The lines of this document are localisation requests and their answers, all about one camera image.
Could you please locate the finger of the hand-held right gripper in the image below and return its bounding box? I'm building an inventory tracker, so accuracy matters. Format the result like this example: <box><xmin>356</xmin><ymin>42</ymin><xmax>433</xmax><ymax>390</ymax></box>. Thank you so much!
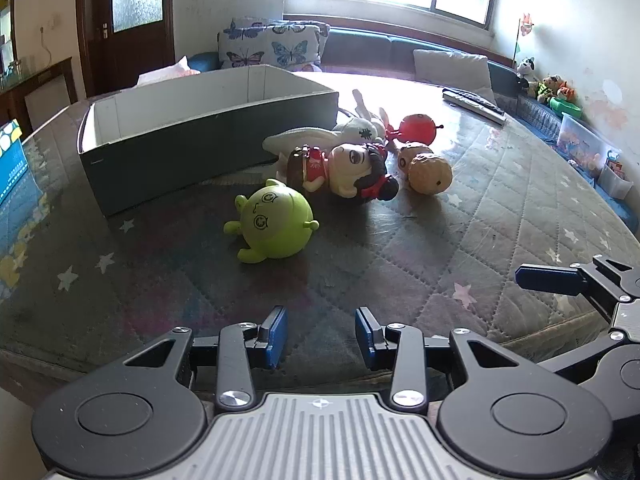
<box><xmin>542</xmin><ymin>331</ymin><xmax>627</xmax><ymax>385</ymax></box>
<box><xmin>515</xmin><ymin>255</ymin><xmax>640</xmax><ymax>313</ymax></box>

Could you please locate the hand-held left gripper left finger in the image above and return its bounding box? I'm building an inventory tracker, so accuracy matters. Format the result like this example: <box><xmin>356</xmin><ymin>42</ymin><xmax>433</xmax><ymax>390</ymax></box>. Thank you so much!
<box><xmin>122</xmin><ymin>306</ymin><xmax>289</xmax><ymax>411</ymax></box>

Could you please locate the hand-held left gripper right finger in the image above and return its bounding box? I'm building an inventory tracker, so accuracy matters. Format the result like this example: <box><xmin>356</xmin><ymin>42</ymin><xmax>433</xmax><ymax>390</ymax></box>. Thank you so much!
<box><xmin>354</xmin><ymin>306</ymin><xmax>521</xmax><ymax>409</ymax></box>

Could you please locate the green alien toy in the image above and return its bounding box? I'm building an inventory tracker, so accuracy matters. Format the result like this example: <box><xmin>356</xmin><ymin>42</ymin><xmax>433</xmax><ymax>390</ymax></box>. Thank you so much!
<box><xmin>223</xmin><ymin>178</ymin><xmax>320</xmax><ymax>265</ymax></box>

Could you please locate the tan peanut toy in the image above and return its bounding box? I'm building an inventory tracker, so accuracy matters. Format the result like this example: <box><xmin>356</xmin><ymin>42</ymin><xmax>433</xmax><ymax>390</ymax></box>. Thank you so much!
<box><xmin>397</xmin><ymin>142</ymin><xmax>453</xmax><ymax>196</ymax></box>

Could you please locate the black-haired doll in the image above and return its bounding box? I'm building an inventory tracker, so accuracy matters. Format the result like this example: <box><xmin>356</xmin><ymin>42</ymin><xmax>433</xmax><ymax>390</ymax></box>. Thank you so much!
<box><xmin>286</xmin><ymin>142</ymin><xmax>400</xmax><ymax>203</ymax></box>

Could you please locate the grey cardboard box container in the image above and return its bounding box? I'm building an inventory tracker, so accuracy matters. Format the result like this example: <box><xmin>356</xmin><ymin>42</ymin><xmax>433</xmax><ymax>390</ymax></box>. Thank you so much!
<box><xmin>76</xmin><ymin>64</ymin><xmax>340</xmax><ymax>218</ymax></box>

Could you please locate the white plush rabbit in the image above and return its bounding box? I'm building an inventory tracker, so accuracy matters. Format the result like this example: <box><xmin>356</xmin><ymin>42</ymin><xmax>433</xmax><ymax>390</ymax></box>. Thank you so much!
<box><xmin>262</xmin><ymin>89</ymin><xmax>396</xmax><ymax>158</ymax></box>

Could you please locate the small white bin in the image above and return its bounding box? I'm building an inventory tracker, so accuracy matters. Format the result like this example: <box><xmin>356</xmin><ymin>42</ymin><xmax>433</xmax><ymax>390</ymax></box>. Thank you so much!
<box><xmin>596</xmin><ymin>156</ymin><xmax>634</xmax><ymax>201</ymax></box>

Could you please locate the clear plastic storage box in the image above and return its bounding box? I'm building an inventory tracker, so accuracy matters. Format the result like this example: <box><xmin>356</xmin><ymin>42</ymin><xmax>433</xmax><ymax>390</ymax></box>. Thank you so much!
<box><xmin>556</xmin><ymin>112</ymin><xmax>622</xmax><ymax>177</ymax></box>

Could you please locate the green plastic bowl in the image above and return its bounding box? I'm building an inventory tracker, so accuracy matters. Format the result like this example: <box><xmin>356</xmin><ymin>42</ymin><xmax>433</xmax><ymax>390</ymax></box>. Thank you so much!
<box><xmin>549</xmin><ymin>96</ymin><xmax>584</xmax><ymax>121</ymax></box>

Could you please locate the plush toy in green clothing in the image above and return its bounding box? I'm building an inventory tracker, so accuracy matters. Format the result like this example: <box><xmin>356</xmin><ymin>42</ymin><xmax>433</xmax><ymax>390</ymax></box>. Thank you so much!
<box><xmin>536</xmin><ymin>74</ymin><xmax>560</xmax><ymax>105</ymax></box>

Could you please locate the black remote control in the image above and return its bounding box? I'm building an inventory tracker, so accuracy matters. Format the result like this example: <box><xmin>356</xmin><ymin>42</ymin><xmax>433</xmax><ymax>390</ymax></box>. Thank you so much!
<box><xmin>442</xmin><ymin>87</ymin><xmax>507</xmax><ymax>115</ymax></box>

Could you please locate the red round toy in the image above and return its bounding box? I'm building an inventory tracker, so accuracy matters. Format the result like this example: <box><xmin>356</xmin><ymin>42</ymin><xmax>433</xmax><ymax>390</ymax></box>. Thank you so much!
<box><xmin>387</xmin><ymin>113</ymin><xmax>446</xmax><ymax>147</ymax></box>

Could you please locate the black and white cow plush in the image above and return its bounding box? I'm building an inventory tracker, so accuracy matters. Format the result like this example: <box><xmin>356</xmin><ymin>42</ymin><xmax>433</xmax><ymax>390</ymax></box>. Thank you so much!
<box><xmin>516</xmin><ymin>56</ymin><xmax>539</xmax><ymax>97</ymax></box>

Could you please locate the grey cushion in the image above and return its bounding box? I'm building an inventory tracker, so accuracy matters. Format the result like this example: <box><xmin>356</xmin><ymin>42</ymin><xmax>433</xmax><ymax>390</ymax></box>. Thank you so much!
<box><xmin>412</xmin><ymin>49</ymin><xmax>497</xmax><ymax>105</ymax></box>

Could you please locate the colourful pinwheel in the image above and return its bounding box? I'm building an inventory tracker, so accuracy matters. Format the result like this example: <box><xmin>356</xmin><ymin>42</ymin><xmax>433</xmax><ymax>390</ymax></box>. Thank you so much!
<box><xmin>511</xmin><ymin>11</ymin><xmax>536</xmax><ymax>69</ymax></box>

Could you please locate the pink tissue pack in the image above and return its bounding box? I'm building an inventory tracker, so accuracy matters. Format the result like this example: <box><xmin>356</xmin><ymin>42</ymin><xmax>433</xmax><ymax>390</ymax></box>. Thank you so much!
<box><xmin>136</xmin><ymin>56</ymin><xmax>202</xmax><ymax>87</ymax></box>

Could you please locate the dark teal sofa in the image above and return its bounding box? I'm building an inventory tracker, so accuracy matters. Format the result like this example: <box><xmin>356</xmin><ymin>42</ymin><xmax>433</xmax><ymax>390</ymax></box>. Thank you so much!
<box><xmin>187</xmin><ymin>26</ymin><xmax>568</xmax><ymax>143</ymax></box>

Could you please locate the butterfly print pillow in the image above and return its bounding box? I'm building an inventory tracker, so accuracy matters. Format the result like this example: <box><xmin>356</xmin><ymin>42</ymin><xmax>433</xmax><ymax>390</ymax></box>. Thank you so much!
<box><xmin>218</xmin><ymin>25</ymin><xmax>322</xmax><ymax>71</ymax></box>
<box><xmin>223</xmin><ymin>16</ymin><xmax>332</xmax><ymax>48</ymax></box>

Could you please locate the blue dotted box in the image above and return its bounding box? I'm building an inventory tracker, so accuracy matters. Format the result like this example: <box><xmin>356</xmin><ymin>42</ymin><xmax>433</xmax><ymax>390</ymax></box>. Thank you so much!
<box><xmin>0</xmin><ymin>119</ymin><xmax>32</xmax><ymax>202</ymax></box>

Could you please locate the white board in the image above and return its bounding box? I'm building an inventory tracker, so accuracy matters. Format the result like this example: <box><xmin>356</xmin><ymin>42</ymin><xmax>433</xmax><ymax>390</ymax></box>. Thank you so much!
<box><xmin>24</xmin><ymin>74</ymin><xmax>72</xmax><ymax>130</ymax></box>

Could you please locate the wooden cabinet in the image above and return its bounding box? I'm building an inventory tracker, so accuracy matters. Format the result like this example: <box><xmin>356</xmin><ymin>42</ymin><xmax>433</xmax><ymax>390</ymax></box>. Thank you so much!
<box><xmin>0</xmin><ymin>56</ymin><xmax>79</xmax><ymax>135</ymax></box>

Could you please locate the dark wooden door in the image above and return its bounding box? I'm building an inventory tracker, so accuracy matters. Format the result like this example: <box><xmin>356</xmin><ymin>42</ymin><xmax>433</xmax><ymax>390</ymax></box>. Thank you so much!
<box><xmin>75</xmin><ymin>0</ymin><xmax>176</xmax><ymax>99</ymax></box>

